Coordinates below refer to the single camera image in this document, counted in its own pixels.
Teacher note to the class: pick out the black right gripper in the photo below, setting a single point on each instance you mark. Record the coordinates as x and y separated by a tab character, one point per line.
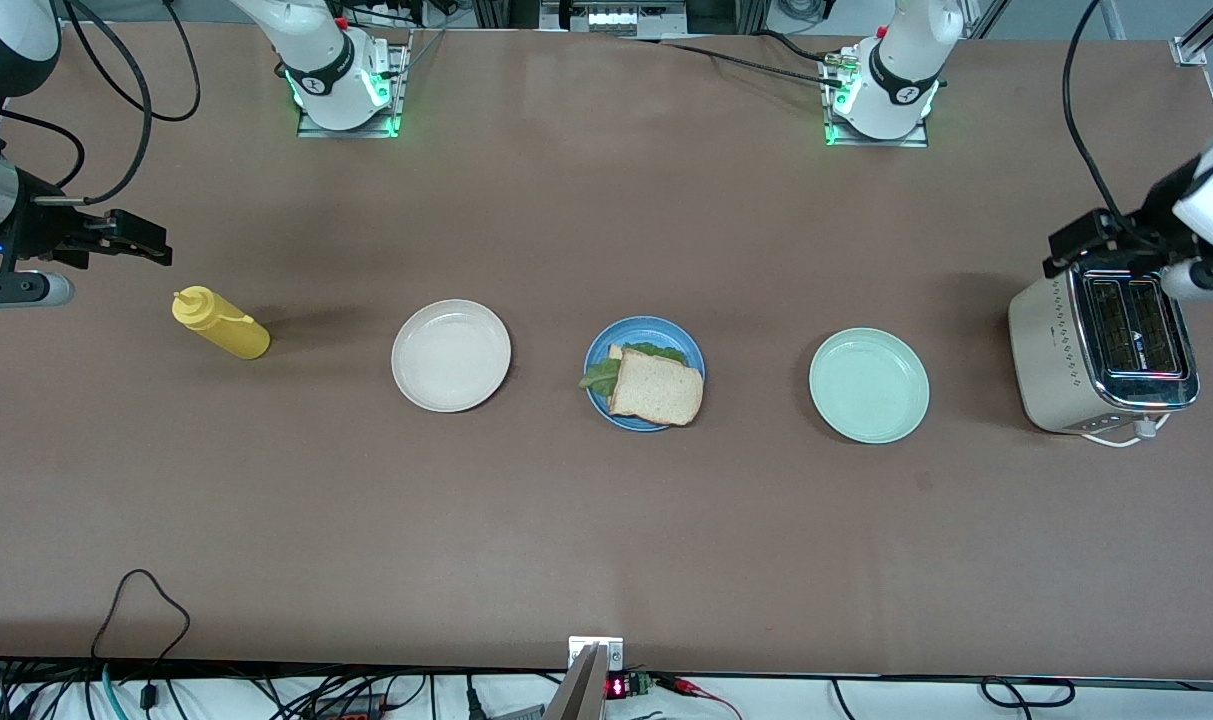
42	232

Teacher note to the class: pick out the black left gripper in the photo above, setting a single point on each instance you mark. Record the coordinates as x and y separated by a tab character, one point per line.
1142	226

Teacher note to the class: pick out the yellow squeeze bottle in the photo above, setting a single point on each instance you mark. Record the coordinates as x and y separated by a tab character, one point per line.
231	330

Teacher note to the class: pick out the green lettuce leaf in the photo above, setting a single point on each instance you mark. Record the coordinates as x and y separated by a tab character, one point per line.
599	375

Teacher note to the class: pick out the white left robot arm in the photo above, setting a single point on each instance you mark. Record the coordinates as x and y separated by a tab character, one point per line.
906	60

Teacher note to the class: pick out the pale green round plate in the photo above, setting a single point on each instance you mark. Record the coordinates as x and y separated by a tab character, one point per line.
869	385

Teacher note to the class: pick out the white round plate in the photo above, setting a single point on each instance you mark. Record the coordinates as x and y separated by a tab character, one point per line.
451	355

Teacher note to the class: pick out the blue round plate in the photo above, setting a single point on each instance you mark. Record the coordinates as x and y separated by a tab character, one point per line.
656	330

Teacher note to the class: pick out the beige chrome toaster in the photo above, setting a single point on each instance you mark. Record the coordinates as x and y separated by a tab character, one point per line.
1051	350

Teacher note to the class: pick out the white background device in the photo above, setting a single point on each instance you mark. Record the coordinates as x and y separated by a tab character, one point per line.
611	20

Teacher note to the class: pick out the black power strip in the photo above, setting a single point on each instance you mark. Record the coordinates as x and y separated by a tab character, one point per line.
351	708

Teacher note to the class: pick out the red display electronics module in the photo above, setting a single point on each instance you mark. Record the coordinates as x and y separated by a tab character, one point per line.
626	686

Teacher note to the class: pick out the aluminium frame profile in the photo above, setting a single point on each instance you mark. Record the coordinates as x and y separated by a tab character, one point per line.
1191	50

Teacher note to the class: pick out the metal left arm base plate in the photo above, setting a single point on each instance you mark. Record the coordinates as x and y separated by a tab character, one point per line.
881	142

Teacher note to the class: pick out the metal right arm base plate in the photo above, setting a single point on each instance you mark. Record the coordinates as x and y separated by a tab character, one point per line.
398	100

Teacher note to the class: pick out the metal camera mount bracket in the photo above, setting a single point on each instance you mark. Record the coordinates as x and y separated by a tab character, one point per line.
586	690

